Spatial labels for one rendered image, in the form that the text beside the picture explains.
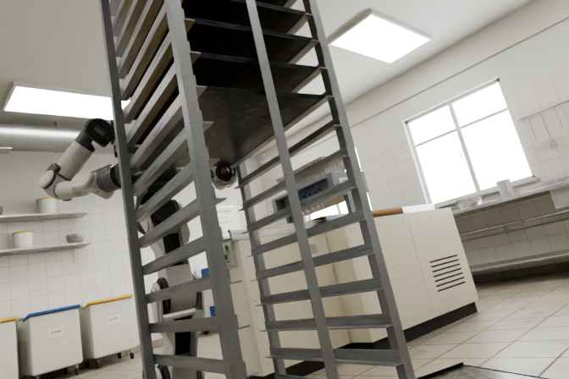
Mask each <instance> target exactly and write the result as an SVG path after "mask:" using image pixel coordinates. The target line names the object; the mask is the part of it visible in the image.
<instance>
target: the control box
mask: <svg viewBox="0 0 569 379"><path fill-rule="evenodd" d="M225 245H227V246H228V250H226V249H225ZM223 247H224V254H225V255H227V260H226V266H227V268H229V267H232V266H237V265H238V262H237V257H236V252H235V242H229V243H227V244H223Z"/></svg>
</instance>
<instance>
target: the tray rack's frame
mask: <svg viewBox="0 0 569 379"><path fill-rule="evenodd" d="M302 1H303V5H304V9H305V12H306V11H307V10H308V9H309V8H310V7H311V8H312V14H313V16H312V17H311V18H310V19H309V20H308V24H309V28H310V31H311V35H312V37H313V36H314V35H315V34H316V33H318V37H319V40H320V42H319V43H318V44H317V45H316V46H315V47H314V48H315V52H316V55H317V59H318V63H321V62H322V61H323V60H325V63H326V67H327V69H326V70H324V71H323V72H322V73H321V75H322V78H323V84H324V88H325V91H326V90H328V89H329V88H330V87H332V90H333V93H334V97H333V98H332V99H330V100H329V108H330V112H331V115H332V119H335V118H337V117H338V116H340V122H341V126H340V127H339V128H337V129H336V130H335V131H336V134H337V138H338V142H339V145H340V149H341V148H343V147H345V146H347V149H348V152H349V155H350V156H349V157H347V158H345V159H343V162H344V165H345V171H346V174H347V178H348V179H351V178H353V177H355V179H356V184H357V188H355V189H352V190H351V194H352V198H353V201H354V205H355V208H356V211H359V210H361V209H363V210H364V214H365V218H366V220H364V221H361V222H359V225H360V228H361V231H362V237H363V241H364V244H367V243H371V242H372V244H373V250H374V253H375V254H371V255H368V256H367V258H368V261H369V265H370V268H371V272H372V275H373V278H375V277H381V279H382V283H383V286H384V289H380V290H377V295H378V301H379V304H380V308H381V311H382V314H383V313H390V315H391V319H392V322H393V326H391V327H386V331H387V334H388V338H389V344H390V347H391V350H399V351H400V352H401V358H402V361H403V364H401V365H398V366H396V367H395V368H396V371H397V375H398V378H399V379H416V377H415V374H414V370H413V367H412V361H411V358H410V355H409V351H408V348H407V344H406V339H405V335H404V332H403V328H402V325H401V319H400V316H399V312H398V310H397V306H396V302H395V296H394V294H393V290H392V287H391V283H390V280H389V274H388V271H387V267H386V264H385V261H384V255H383V251H382V248H381V245H380V242H379V238H378V232H377V229H376V226H375V222H374V219H373V214H372V210H371V206H370V203H369V199H368V197H367V191H366V187H365V184H364V181H363V177H362V171H361V168H360V165H359V161H358V158H357V154H356V149H355V146H354V142H353V139H352V135H351V130H350V126H349V123H348V119H347V117H346V113H345V107H344V103H343V101H342V97H341V94H340V88H339V85H338V81H337V78H336V74H335V71H334V65H333V62H332V58H331V55H330V52H329V46H328V43H327V39H326V36H325V33H324V29H323V23H322V20H321V17H320V13H319V10H318V5H317V1H316V0H302ZM164 2H165V8H166V13H167V18H168V28H169V34H170V39H171V44H172V49H173V55H174V65H175V70H176V75H177V80H178V86H179V91H180V101H181V106H182V112H183V117H184V122H185V132H186V138H187V143H188V148H189V153H190V159H191V168H192V173H193V179H194V185H195V190H196V199H197V205H198V210H199V216H200V221H201V226H202V236H203V241H204V246H205V252H206V258H207V267H208V272H209V277H210V283H211V289H212V294H213V303H214V309H215V314H216V319H217V324H218V335H219V340H220V345H221V350H222V356H223V361H224V371H225V376H226V379H246V373H245V368H244V363H243V358H242V353H241V348H240V339H239V334H238V329H237V324H236V319H235V310H234V305H233V300H232V294H231V290H230V285H229V275H228V271H227V266H226V260H225V255H224V247H223V241H222V236H221V232H220V227H219V221H218V212H217V207H216V202H215V197H214V192H213V183H212V178H211V173H210V168H209V163H208V158H207V149H206V144H205V139H204V134H203V129H202V120H201V114H200V109H199V105H198V100H197V94H196V86H195V81H194V75H193V70H192V66H191V56H190V51H189V47H188V41H187V36H186V31H185V22H184V17H183V12H182V7H181V2H180V0H164ZM246 6H247V11H248V14H249V19H250V22H251V30H252V34H253V38H254V42H255V46H256V50H257V57H258V62H259V65H260V70H261V73H262V81H263V84H264V89H265V93H266V97H267V101H268V108H269V112H270V116H271V120H272V125H273V131H274V135H275V139H276V144H277V147H278V152H279V159H280V163H281V167H282V171H283V175H284V182H285V186H286V190H287V195H288V198H289V203H290V209H291V214H292V217H293V222H294V226H295V230H296V237H297V241H298V245H299V249H300V253H301V260H302V265H303V268H304V273H305V277H306V280H307V288H308V292H309V296H310V300H311V304H312V311H313V315H314V319H315V323H316V328H317V331H318V339H319V342H320V347H321V350H322V355H323V362H324V366H325V370H326V374H327V378H328V379H339V375H338V371H337V367H336V363H335V359H334V352H333V348H332V344H331V340H330V336H329V330H328V325H327V322H326V317H325V314H324V309H323V302H322V299H321V294H320V291H319V286H318V280H317V276H316V272H315V268H314V265H313V260H312V253H311V250H310V245H309V242H308V237H307V231H306V227H305V223H304V219H303V215H302V211H301V204H300V200H299V196H298V192H297V188H296V182H295V177H294V174H293V169H292V166H291V161H290V154H289V151H288V146H287V143H286V138H285V132H284V128H283V124H282V120H281V116H280V112H279V105H278V101H277V97H276V93H275V89H274V85H273V78H272V75H271V70H270V67H269V62H268V56H267V52H266V48H265V44H264V40H263V36H262V29H261V26H260V21H259V18H258V13H257V6H256V3H255V0H246Z"/></svg>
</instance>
